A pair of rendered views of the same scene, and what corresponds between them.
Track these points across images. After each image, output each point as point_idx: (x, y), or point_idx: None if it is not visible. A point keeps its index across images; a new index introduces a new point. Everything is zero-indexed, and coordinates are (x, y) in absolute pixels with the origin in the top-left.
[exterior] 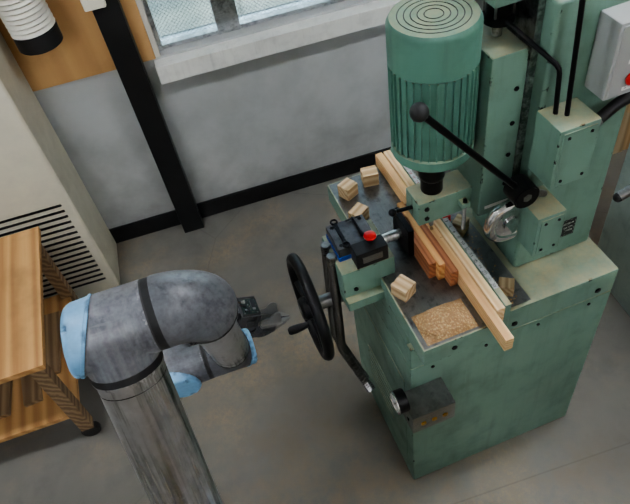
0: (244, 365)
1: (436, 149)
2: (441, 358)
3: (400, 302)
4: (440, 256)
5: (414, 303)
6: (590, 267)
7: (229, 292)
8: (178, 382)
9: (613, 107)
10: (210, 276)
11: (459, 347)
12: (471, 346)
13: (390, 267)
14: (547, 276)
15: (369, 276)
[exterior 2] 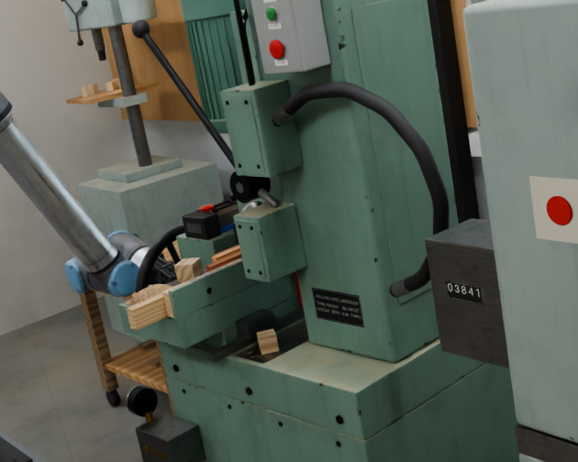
0: (105, 286)
1: (202, 101)
2: (135, 333)
3: (177, 280)
4: (227, 257)
5: (178, 284)
6: (343, 378)
7: None
8: (67, 264)
9: (293, 95)
10: None
11: (146, 329)
12: (157, 339)
13: (211, 256)
14: (308, 361)
15: (196, 256)
